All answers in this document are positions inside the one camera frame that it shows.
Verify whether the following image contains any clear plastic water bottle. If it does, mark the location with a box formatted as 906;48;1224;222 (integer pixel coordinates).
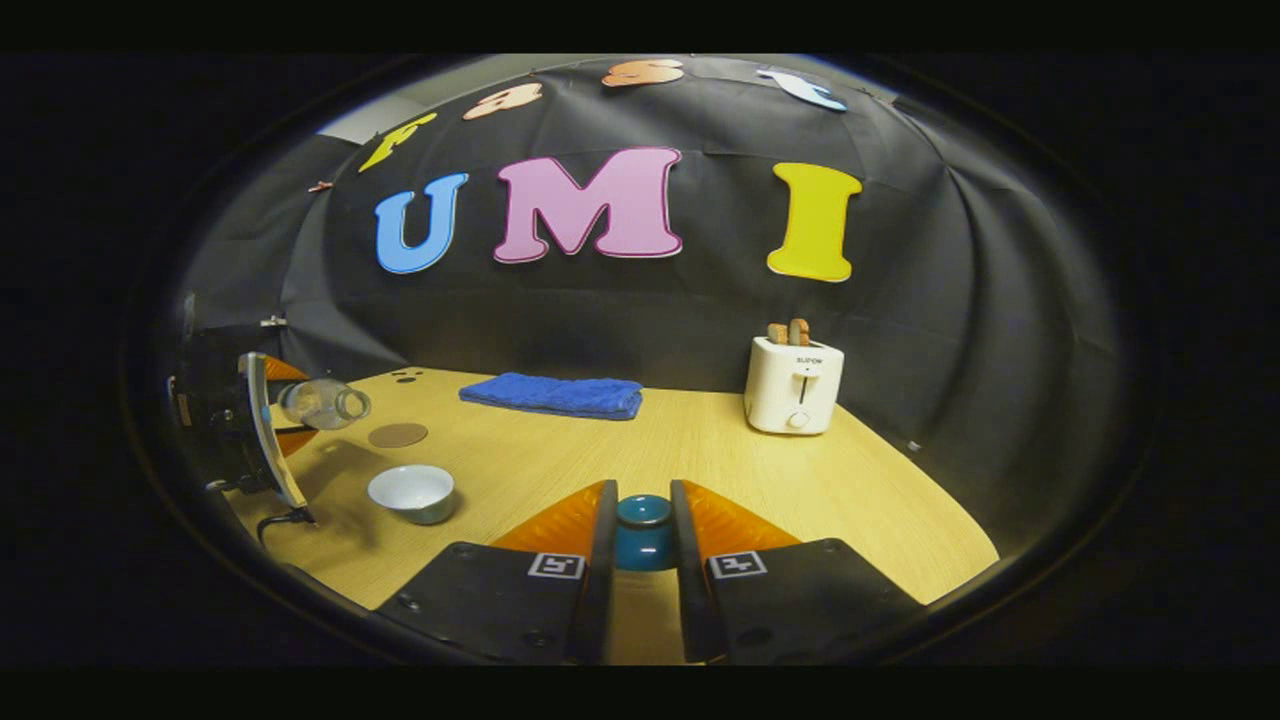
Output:
278;378;372;431

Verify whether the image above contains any teal teacup lid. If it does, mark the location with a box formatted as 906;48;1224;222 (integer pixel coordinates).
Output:
614;494;676;572

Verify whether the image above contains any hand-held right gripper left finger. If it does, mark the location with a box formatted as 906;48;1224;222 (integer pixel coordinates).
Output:
375;479;619;666

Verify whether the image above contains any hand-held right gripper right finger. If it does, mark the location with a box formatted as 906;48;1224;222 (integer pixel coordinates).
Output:
670;479;926;666

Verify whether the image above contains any white teacup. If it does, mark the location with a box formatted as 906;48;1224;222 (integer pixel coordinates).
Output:
367;464;456;526

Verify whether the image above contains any white toaster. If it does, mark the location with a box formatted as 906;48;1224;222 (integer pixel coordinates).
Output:
744;336;845;436

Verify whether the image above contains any blue folded towel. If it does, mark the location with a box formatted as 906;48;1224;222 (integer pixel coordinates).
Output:
459;372;644;421

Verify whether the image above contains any black cable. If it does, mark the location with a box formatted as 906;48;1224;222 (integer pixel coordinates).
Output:
256;506;317;546

